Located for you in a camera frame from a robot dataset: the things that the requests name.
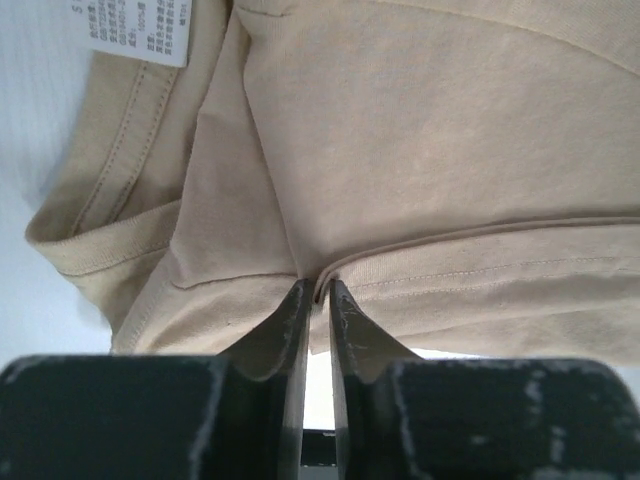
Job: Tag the beige t shirt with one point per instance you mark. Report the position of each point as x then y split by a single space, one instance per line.
469 169

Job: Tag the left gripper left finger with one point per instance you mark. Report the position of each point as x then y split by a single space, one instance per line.
234 415

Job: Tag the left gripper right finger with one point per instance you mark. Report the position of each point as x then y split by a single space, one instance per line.
398 416

